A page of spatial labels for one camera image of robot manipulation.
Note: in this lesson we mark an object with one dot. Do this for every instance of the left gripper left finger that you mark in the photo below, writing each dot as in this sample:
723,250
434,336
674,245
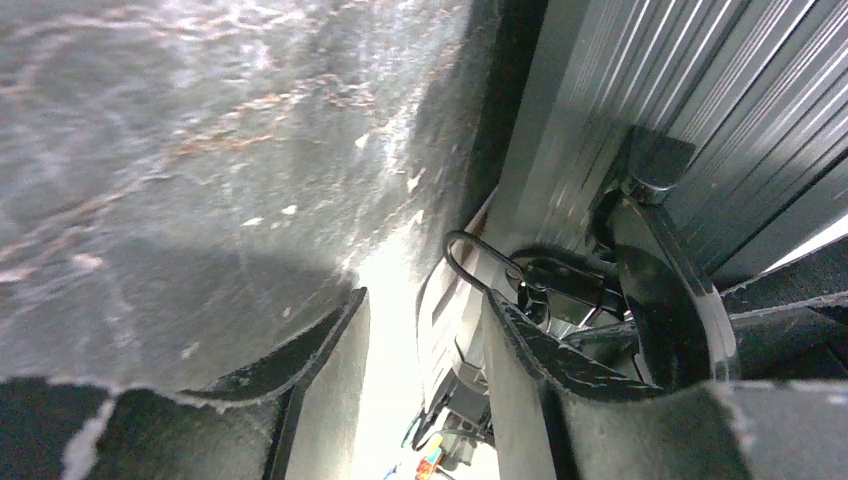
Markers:
291,415

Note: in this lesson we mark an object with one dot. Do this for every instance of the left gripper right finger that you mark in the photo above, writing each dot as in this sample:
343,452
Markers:
560,415

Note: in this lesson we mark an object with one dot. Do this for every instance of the black poker set case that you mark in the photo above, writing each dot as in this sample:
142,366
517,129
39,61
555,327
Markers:
669,162

